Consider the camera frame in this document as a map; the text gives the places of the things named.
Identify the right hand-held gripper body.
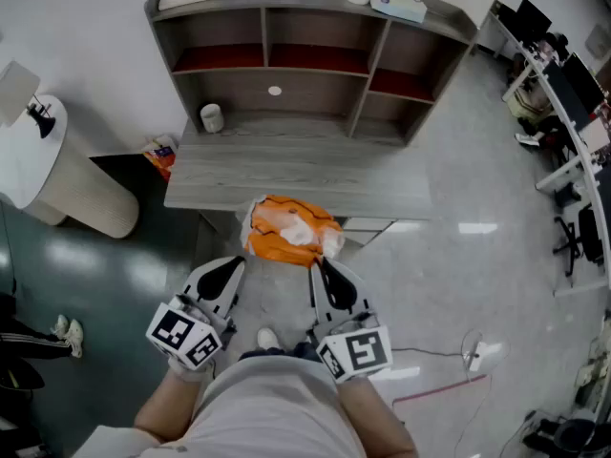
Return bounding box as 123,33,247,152
307,257,394,384

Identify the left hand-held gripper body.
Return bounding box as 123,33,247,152
145,255,247,371

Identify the orange plastic bag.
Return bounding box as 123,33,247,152
241,194,346,269

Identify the person's left forearm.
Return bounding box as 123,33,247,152
134,367,215,444

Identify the person's right forearm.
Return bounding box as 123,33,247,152
335,373,420,458

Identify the grey wooden shelf desk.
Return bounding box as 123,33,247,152
144,0,479,221

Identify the black computer monitor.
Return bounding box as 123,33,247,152
540,59,592,132
560,52,607,115
514,0,554,45

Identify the person's left hand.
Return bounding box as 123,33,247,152
167,355,215,384

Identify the person's white shoe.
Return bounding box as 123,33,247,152
256,327,281,351

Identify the orange white bag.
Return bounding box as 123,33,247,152
141,134,179,183

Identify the person's grey shirt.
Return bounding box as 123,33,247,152
71,354,369,458

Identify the white mug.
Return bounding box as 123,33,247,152
199,103,225,135

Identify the white round ribbed side table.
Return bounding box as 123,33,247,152
0,94,141,239

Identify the black office chair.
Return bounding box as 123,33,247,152
521,416,611,458
552,204,605,279

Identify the white lamp with black base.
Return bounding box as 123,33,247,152
0,59,57,140

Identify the white blue soft packet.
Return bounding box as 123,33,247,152
369,0,429,25

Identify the black floor cable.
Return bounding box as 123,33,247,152
390,347,465,359

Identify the red floor cable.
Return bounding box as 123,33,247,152
391,373,489,406

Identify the thin black cable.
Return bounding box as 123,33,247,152
452,374,494,455

